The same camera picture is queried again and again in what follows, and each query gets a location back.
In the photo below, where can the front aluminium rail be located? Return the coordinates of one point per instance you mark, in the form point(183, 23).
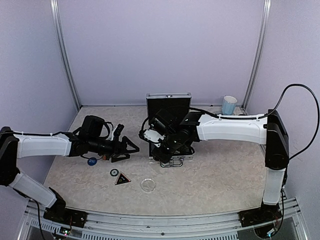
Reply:
point(109, 226)

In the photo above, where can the blue small blind button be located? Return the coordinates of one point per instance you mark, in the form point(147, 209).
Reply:
point(92, 161)

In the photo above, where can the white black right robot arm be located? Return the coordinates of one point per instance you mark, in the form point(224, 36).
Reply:
point(262, 129)

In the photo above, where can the black triangular dealer button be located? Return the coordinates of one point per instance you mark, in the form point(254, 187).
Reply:
point(122, 179)

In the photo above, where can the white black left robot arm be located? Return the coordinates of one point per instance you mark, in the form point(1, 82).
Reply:
point(16, 146)

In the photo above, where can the aluminium poker case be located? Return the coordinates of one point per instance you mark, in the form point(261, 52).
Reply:
point(172, 107)

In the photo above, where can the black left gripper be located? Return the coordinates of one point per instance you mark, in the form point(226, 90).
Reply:
point(116, 151)

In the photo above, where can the right aluminium frame post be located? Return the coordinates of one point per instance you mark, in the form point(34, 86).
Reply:
point(258, 53)

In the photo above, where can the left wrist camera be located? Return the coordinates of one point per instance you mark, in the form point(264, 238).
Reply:
point(116, 132)

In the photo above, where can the light blue ribbed cup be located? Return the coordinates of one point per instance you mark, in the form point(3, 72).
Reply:
point(228, 105)

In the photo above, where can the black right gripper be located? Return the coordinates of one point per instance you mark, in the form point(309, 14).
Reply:
point(161, 157)

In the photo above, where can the clear round plastic lid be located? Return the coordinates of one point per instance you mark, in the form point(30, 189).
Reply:
point(148, 185)

